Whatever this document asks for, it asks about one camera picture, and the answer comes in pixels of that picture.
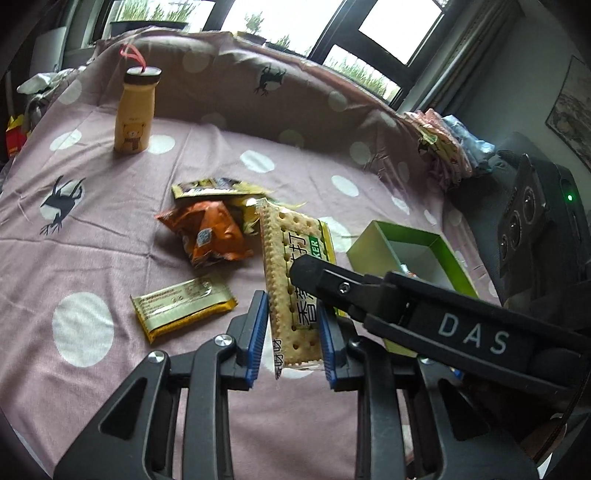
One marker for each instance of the black camera device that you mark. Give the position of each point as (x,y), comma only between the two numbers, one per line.
(544,239)

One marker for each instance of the yellow bear bottle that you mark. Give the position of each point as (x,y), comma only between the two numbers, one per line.
(137,103)

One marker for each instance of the crumpled clothes pile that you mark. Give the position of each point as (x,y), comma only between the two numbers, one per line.
(455,153)

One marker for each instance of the green cardboard box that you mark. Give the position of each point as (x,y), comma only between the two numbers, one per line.
(385,247)

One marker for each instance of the pink polka dot deer cloth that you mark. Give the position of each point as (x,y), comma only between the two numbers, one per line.
(79,233)

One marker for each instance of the window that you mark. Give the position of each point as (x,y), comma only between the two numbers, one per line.
(385,46)

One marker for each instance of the dark yellow flat snack packet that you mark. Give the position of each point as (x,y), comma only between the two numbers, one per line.
(217,186)

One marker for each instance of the gold snack bar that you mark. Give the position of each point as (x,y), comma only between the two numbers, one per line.
(172,308)

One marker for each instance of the orange snack bag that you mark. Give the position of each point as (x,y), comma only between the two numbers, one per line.
(207,231)

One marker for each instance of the yellow green snack packet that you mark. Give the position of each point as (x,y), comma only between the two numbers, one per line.
(243,211)

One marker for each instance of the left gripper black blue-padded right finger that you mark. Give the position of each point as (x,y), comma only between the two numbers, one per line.
(412,420)

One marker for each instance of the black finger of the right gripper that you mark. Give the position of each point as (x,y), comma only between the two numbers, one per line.
(356,294)

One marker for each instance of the wall picture frame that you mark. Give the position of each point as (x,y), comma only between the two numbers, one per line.
(569,117)

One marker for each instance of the red yellow package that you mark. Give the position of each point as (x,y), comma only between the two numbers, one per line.
(16,135)

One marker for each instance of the cracker pack green label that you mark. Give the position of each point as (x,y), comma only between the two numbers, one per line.
(287,235)

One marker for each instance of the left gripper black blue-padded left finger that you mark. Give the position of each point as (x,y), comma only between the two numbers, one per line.
(132,435)

